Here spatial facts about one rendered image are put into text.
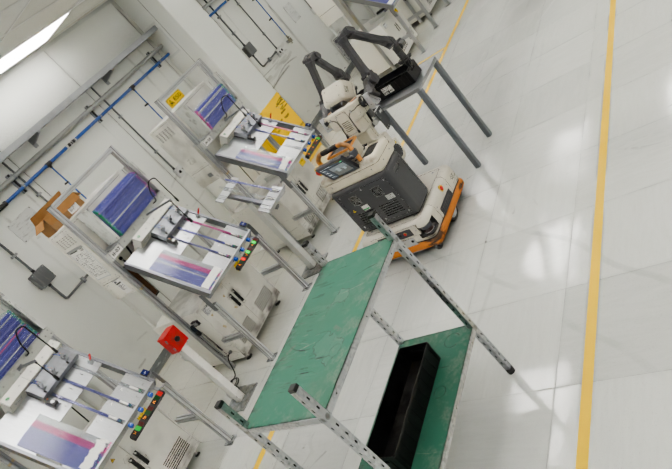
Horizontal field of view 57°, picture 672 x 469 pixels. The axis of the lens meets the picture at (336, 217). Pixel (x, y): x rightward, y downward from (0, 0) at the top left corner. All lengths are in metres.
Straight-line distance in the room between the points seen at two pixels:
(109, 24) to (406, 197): 4.75
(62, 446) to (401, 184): 2.61
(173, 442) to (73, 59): 4.34
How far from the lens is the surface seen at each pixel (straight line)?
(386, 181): 4.13
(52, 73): 7.20
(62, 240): 5.16
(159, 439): 4.65
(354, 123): 4.37
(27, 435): 4.32
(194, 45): 7.77
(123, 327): 6.50
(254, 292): 5.31
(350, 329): 2.38
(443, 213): 4.36
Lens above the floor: 2.09
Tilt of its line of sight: 20 degrees down
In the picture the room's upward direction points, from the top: 43 degrees counter-clockwise
